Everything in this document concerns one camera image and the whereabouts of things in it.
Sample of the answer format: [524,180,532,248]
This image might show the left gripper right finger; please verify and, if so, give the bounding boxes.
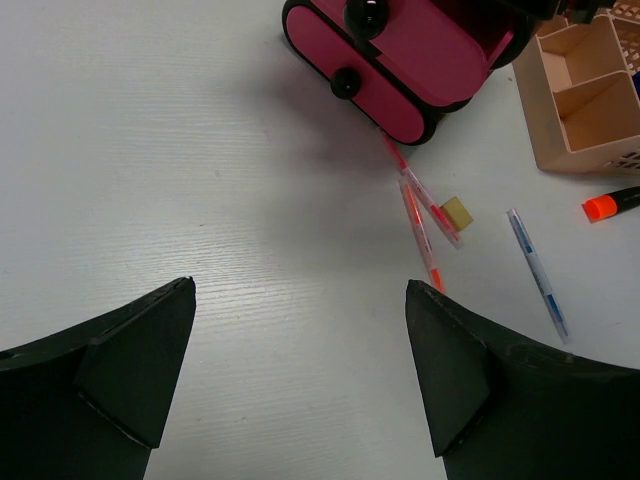
[405,280,639,479]

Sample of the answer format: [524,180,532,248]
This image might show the short red pen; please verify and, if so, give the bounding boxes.
[377,127,463,250]

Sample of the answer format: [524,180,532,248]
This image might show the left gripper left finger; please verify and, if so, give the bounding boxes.
[1,277,196,479]

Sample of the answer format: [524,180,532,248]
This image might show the orange highlighter marker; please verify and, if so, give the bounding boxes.
[582,186,640,223]

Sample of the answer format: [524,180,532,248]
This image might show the peach file rack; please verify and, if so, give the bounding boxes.
[513,1,639,177]

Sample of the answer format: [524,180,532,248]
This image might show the tan eraser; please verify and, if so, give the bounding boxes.
[440,196,473,232]

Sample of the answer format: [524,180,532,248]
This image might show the black pink drawer organizer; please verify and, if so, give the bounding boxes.
[281,1,559,146]

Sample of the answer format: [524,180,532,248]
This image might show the blue clear pen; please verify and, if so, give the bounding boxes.
[506,208,570,345]

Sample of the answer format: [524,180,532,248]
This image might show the long red pen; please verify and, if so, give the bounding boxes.
[399,177,446,294]

